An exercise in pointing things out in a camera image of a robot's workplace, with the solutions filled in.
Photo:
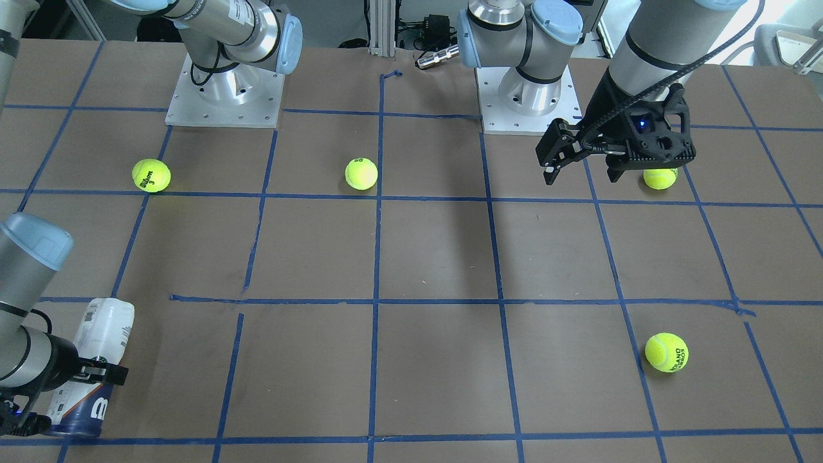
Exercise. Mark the tennis ball front corner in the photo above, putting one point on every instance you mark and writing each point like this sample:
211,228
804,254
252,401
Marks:
666,352

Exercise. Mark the aluminium frame post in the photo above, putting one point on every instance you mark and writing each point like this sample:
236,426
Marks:
382,16

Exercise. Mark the centre tennis ball with print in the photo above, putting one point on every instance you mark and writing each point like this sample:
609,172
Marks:
361,173

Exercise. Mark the silver metal cylinder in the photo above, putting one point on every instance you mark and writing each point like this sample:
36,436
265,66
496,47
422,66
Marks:
431,59

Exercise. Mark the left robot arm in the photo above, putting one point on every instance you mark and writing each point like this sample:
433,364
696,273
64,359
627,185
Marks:
664,42

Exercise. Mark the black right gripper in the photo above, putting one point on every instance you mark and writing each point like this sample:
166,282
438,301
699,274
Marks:
62,361

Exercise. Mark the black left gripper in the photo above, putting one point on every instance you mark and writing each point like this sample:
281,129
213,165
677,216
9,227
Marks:
609,98

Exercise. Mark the white blue tennis ball can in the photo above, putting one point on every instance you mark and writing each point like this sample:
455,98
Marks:
78,409

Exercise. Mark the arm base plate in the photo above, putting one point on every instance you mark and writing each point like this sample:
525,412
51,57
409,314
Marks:
242,97
512,105

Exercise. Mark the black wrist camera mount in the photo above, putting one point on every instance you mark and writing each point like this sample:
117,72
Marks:
656,135

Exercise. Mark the Wilson tennis ball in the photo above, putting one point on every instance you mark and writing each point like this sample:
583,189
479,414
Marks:
151,175

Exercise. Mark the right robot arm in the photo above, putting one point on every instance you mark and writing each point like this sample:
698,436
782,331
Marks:
239,53

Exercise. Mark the tennis ball near left gripper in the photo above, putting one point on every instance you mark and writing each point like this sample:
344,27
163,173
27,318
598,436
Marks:
660,179

